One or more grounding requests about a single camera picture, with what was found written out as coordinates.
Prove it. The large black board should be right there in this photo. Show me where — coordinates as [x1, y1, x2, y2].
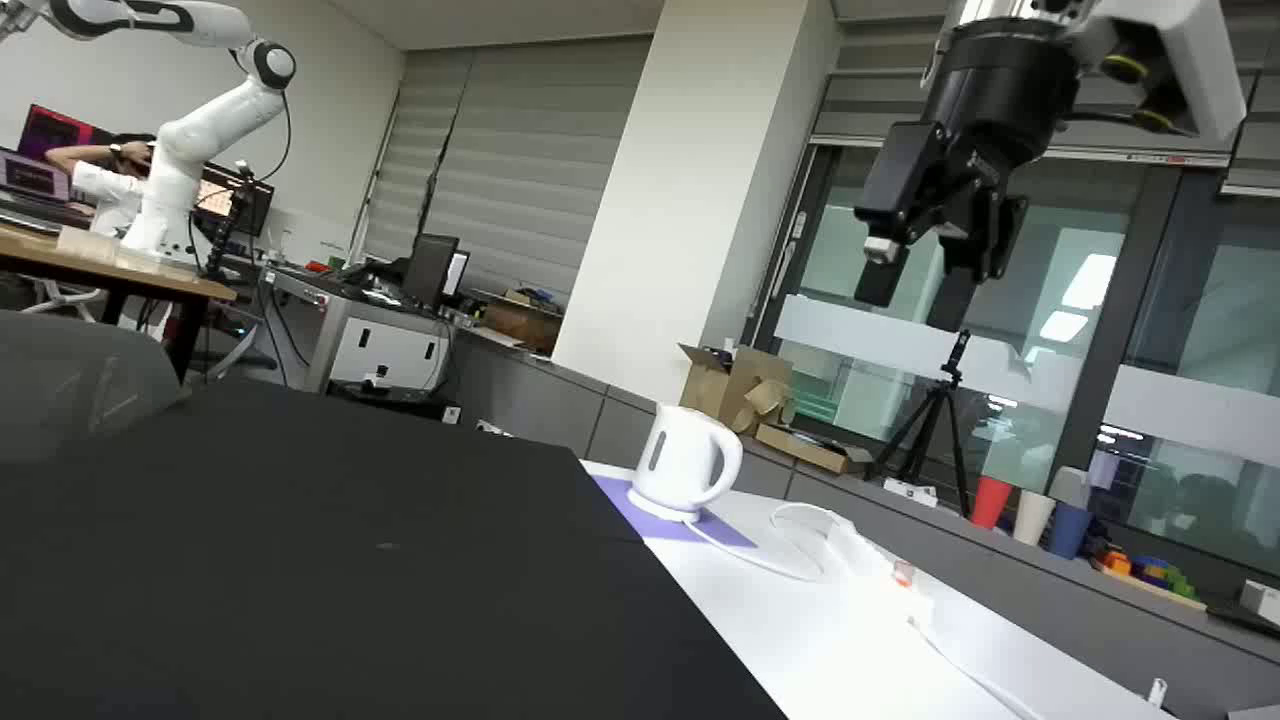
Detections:
[0, 375, 790, 720]

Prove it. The white drawer cabinet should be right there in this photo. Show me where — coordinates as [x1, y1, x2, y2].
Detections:
[323, 295, 455, 400]

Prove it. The red cup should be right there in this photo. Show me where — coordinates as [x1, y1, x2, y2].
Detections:
[968, 475, 1015, 538]

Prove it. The flat cardboard piece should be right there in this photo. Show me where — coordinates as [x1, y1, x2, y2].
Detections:
[769, 421, 858, 482]

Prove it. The grey window blind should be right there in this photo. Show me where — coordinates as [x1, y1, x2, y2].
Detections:
[354, 33, 651, 307]

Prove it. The open cardboard box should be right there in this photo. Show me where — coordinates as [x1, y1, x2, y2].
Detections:
[674, 341, 800, 442]

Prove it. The white cup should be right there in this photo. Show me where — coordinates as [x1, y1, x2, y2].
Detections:
[1010, 490, 1061, 554]

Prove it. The brown box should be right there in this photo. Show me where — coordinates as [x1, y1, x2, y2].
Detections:
[478, 293, 563, 362]

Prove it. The person in white shirt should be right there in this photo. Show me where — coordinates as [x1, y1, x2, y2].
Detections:
[43, 132, 155, 241]

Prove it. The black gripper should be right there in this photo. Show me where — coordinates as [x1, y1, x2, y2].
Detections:
[851, 21, 1085, 335]

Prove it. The grey mesh office chair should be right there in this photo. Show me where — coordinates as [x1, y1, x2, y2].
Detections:
[0, 307, 192, 463]

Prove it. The purple mat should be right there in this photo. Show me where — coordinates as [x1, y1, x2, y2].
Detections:
[589, 472, 761, 554]

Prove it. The wooden desk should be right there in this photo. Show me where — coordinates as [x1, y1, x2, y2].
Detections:
[0, 219, 243, 381]

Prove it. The blue cup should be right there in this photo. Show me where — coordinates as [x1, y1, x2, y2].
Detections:
[1045, 502, 1097, 565]

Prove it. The black computer monitor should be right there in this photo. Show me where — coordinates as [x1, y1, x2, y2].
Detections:
[399, 232, 468, 317]

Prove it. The white power strip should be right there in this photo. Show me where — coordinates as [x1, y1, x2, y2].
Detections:
[882, 555, 1070, 720]

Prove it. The black camera tripod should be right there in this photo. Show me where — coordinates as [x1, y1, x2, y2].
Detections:
[864, 330, 978, 522]

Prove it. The colourful toy pile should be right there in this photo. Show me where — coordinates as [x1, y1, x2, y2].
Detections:
[1090, 545, 1204, 605]

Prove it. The monitor with magenta screen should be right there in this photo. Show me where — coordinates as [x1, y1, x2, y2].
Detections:
[10, 99, 109, 168]

